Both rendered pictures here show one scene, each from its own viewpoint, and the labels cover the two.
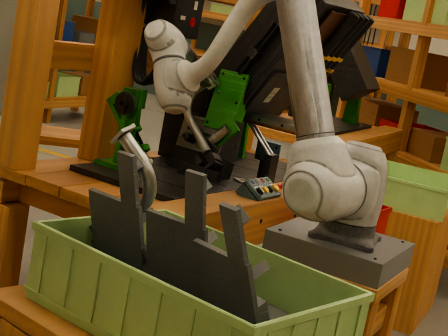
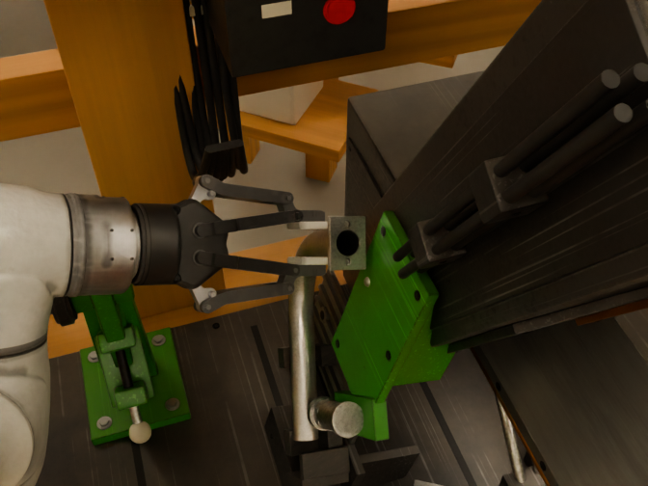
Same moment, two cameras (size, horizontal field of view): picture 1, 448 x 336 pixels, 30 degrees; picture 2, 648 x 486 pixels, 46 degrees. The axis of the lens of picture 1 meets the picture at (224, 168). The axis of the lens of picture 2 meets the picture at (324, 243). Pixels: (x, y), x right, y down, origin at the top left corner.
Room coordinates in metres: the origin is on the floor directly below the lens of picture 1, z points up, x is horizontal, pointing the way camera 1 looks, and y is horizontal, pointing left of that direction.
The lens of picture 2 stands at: (2.50, -0.25, 1.80)
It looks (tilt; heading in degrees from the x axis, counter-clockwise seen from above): 47 degrees down; 42
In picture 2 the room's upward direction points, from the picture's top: straight up
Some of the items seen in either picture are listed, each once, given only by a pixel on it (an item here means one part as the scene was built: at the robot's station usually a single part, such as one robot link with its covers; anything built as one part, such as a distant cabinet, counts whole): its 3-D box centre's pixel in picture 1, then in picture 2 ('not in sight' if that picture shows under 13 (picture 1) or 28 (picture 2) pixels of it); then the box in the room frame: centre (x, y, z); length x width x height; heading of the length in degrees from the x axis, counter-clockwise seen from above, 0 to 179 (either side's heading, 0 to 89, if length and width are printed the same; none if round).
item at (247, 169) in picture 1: (213, 172); (421, 391); (3.02, 0.04, 0.89); 1.10 x 0.42 x 0.02; 150
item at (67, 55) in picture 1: (148, 61); (340, 40); (3.20, 0.36, 1.23); 1.30 x 0.05 x 0.09; 150
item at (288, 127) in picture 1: (258, 118); (542, 336); (3.04, -0.09, 1.11); 0.39 x 0.16 x 0.03; 60
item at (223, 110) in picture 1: (231, 101); (406, 314); (2.92, 0.02, 1.17); 0.13 x 0.12 x 0.20; 150
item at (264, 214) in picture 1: (275, 210); not in sight; (2.88, -0.21, 0.82); 1.50 x 0.14 x 0.15; 150
